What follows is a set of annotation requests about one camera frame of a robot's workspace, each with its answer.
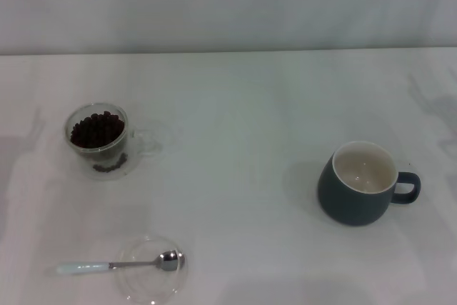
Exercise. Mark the dark blue ceramic mug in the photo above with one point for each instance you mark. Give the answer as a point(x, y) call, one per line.
point(339, 201)

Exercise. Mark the double-walled glass cup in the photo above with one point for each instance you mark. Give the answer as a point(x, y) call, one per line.
point(143, 142)

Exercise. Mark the dark coffee beans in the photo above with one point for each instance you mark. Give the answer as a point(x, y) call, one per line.
point(96, 130)

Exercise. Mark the clear glass saucer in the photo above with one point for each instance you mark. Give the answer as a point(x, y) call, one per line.
point(150, 283)

